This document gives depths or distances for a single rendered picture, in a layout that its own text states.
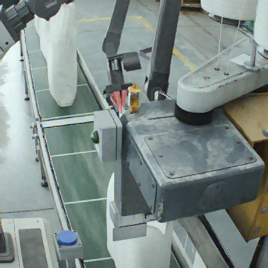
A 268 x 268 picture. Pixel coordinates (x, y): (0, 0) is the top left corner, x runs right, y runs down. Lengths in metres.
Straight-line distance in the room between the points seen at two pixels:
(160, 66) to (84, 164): 1.32
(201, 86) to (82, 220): 1.30
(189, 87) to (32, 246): 1.42
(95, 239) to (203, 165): 1.24
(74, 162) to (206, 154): 1.68
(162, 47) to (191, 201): 0.53
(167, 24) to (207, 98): 0.35
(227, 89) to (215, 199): 0.27
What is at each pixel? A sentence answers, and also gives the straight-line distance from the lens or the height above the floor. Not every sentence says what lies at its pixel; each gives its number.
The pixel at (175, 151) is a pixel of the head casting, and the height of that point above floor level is 1.34.
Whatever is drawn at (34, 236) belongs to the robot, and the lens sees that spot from 2.25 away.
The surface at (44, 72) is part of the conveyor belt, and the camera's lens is 3.60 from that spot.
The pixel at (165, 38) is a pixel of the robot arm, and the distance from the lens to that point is 1.27.
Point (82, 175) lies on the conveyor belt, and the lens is 2.43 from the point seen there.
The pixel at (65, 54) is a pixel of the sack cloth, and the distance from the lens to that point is 2.93.
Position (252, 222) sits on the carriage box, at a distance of 1.12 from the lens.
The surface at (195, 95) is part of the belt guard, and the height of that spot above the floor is 1.41.
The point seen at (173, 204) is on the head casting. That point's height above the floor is 1.29.
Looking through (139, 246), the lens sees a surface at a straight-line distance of 1.53.
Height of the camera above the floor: 1.84
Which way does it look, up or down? 31 degrees down
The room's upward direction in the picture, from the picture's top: 2 degrees clockwise
